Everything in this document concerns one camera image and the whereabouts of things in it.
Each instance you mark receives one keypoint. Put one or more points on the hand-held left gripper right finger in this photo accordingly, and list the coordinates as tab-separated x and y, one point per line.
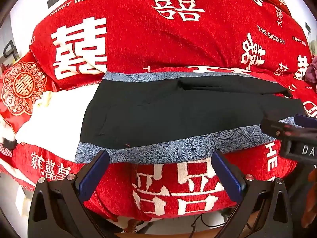
227	176

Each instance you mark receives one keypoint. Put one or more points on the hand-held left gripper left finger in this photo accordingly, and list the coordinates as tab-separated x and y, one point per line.
94	176

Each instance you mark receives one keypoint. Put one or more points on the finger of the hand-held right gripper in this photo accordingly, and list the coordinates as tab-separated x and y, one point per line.
307	121
275	126

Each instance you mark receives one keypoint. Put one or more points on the black pants with blue patterned stripe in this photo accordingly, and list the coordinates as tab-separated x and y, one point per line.
161	119

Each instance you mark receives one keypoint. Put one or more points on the person's right forearm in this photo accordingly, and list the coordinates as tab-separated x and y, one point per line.
310	203

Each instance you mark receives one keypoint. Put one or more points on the purple cloth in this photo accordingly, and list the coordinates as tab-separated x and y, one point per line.
312	69

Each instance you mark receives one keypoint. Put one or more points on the white cloth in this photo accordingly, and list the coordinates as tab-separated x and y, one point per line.
49	124

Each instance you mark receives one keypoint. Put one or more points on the red cushion with round ornament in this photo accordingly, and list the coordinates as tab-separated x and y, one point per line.
23	86

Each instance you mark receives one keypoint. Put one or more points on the red printed blanket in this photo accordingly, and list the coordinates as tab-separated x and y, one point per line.
148	42

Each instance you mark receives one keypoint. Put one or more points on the black stand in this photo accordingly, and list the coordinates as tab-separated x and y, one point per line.
9	50

